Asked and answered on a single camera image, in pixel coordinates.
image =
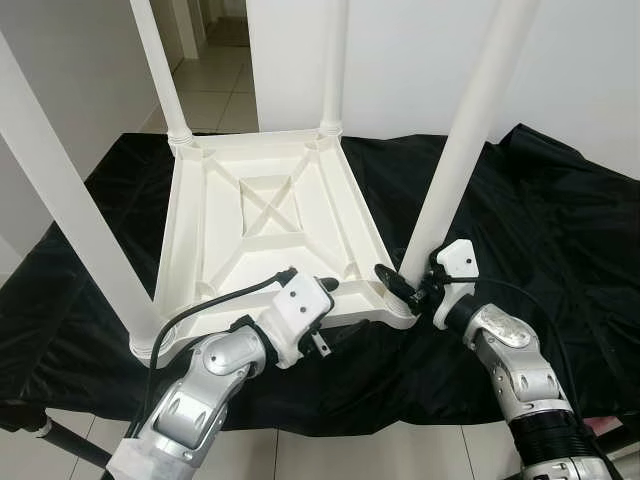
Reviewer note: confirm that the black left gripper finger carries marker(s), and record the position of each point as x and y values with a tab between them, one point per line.
329	285

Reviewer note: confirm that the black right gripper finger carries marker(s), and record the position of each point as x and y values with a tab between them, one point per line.
394	283

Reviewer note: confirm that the white plastic table top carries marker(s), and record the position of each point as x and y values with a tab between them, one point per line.
230	250

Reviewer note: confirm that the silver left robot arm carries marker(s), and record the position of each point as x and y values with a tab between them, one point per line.
200	400

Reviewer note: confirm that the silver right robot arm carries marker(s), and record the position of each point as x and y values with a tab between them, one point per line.
510	360

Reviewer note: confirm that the black cloth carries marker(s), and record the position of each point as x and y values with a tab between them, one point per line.
560	250

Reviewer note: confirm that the pink sheet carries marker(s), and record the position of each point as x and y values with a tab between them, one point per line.
600	425

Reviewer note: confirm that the black metal stand leg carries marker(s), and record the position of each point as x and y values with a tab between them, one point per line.
70	445
618	440

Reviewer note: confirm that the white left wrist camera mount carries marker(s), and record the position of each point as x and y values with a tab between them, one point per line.
300	300

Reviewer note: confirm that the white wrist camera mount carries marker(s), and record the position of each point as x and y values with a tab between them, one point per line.
460	258
300	300

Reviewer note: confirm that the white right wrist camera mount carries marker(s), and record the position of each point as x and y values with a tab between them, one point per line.
460	258

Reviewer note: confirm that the white door frame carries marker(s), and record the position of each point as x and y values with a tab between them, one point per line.
190	20

